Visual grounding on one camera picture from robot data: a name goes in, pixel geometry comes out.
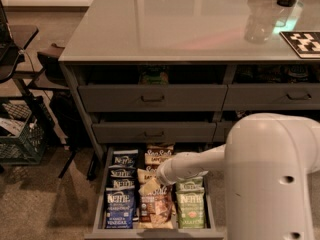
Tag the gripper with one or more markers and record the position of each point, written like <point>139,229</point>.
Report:
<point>167,171</point>

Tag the brown sea salt bag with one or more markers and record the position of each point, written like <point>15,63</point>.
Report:
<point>155,209</point>
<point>160,150</point>

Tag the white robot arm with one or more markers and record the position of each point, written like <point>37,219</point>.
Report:
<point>266,161</point>

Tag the yellow late july bag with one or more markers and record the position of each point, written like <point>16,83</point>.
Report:
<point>155,160</point>
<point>144,176</point>

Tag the open bottom left drawer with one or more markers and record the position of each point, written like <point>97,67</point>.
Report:
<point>99,232</point>

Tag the rear yellow Late July bag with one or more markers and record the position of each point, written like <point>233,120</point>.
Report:
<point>155,160</point>

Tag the blue kettle bag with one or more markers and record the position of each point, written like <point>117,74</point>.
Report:
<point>120,207</point>
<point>125,158</point>
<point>120,176</point>

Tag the front blue Kettle bag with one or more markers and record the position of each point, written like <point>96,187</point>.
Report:
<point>120,207</point>

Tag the rear blue Kettle bag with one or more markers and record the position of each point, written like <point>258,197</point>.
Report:
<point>125,158</point>

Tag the front green Kettle bag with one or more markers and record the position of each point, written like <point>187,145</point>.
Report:
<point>191,213</point>

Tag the green kettle bag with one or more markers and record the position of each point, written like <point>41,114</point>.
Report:
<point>190,184</point>
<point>191,213</point>

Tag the middle left drawer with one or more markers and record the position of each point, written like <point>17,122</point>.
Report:
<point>143,132</point>

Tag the middle right drawer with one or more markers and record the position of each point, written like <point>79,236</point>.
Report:
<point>222,130</point>

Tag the top left drawer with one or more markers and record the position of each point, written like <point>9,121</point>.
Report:
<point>153,98</point>

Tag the green bag in top drawer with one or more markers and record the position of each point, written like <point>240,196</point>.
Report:
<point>153,75</point>

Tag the grey drawer cabinet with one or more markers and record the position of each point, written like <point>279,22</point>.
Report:
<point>218,42</point>

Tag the top right drawer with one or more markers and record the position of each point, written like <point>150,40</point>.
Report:
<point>273,96</point>

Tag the green plastic crate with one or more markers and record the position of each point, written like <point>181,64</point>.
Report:
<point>22,140</point>

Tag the black chair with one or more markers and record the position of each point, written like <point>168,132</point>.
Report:
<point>14,41</point>

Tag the black white marker tag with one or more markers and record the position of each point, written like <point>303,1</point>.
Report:
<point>305,44</point>

